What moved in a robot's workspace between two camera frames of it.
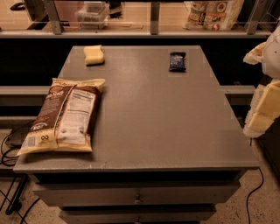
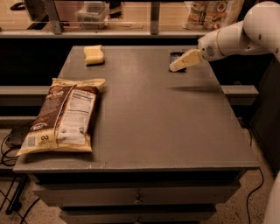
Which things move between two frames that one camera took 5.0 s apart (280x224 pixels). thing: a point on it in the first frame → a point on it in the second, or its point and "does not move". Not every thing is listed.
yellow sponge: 94,55 does not move
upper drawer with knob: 136,193 does not move
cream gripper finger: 265,108 → 191,57
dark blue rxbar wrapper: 177,62 does not move
